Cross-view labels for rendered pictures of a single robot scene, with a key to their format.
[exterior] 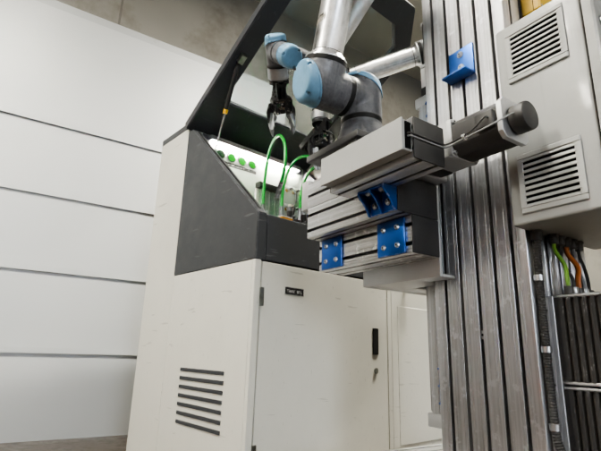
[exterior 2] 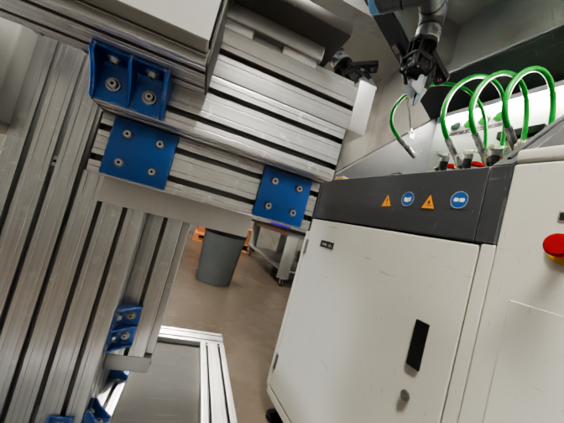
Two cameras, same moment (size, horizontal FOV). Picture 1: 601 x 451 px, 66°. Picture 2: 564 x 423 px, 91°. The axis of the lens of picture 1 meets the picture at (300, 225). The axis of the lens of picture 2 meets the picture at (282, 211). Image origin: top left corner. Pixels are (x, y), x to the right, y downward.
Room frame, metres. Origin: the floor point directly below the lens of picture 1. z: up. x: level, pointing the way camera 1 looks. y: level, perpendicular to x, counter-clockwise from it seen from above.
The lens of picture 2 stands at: (1.69, -1.00, 0.72)
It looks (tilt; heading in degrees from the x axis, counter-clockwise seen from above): 3 degrees up; 107
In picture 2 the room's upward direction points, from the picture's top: 15 degrees clockwise
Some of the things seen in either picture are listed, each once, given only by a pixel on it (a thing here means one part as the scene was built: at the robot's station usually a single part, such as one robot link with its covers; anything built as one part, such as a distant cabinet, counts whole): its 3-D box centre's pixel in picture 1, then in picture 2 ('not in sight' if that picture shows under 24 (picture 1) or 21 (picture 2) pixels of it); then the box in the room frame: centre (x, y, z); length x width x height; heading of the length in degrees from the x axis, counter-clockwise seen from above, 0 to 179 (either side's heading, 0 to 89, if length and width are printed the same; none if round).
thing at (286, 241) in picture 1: (327, 252); (378, 202); (1.72, -0.11, 0.87); 0.62 x 0.04 x 0.16; 131
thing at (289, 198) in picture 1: (293, 208); not in sight; (2.25, 0.04, 1.20); 0.13 x 0.03 x 0.31; 131
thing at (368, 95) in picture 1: (359, 99); not in sight; (1.18, -0.16, 1.20); 0.13 x 0.12 x 0.14; 120
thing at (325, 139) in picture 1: (321, 134); (420, 59); (1.73, -0.07, 1.37); 0.09 x 0.08 x 0.12; 41
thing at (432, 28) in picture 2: (321, 117); (427, 36); (1.74, -0.07, 1.45); 0.08 x 0.08 x 0.05
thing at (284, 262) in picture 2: not in sight; (283, 246); (0.52, 3.47, 0.42); 2.34 x 0.94 x 0.85; 123
